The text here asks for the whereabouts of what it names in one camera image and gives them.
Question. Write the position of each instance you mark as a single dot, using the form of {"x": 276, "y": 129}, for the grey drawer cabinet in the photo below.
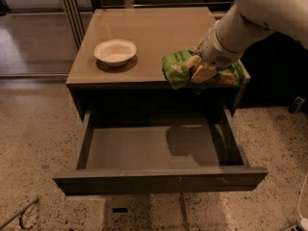
{"x": 138, "y": 91}

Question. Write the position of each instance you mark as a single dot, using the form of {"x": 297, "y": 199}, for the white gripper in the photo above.
{"x": 214, "y": 52}

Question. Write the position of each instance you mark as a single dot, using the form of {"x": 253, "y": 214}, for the open grey top drawer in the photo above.
{"x": 161, "y": 152}

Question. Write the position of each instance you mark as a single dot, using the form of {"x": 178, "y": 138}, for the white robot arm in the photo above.
{"x": 247, "y": 22}

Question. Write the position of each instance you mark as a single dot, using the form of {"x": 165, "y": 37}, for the metal rod on floor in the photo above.
{"x": 19, "y": 213}

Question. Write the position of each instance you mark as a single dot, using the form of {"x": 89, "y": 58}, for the white paper bowl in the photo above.
{"x": 115, "y": 52}

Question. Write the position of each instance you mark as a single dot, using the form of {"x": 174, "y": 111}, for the green rice chip bag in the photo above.
{"x": 177, "y": 74}

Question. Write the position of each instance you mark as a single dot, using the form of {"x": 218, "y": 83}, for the dark object on floor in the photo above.
{"x": 297, "y": 105}

